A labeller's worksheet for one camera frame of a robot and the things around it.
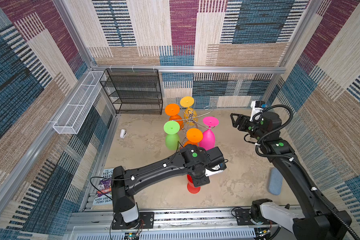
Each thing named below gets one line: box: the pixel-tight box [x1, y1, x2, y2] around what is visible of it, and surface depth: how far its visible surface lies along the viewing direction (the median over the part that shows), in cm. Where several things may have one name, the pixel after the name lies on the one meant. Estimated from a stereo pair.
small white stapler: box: [120, 129, 128, 139], surface depth 107 cm
